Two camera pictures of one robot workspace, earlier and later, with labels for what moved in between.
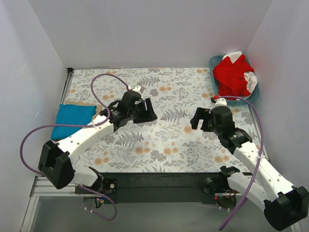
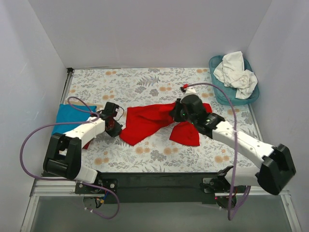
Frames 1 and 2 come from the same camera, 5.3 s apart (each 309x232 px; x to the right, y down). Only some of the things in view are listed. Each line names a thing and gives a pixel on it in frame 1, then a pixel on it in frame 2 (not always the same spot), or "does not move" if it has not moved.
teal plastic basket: x=216 y=59 does not move
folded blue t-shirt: x=71 y=114 does not move
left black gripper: x=143 y=111 → x=115 y=129
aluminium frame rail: x=43 y=187 does not move
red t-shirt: x=230 y=78 → x=139 y=120
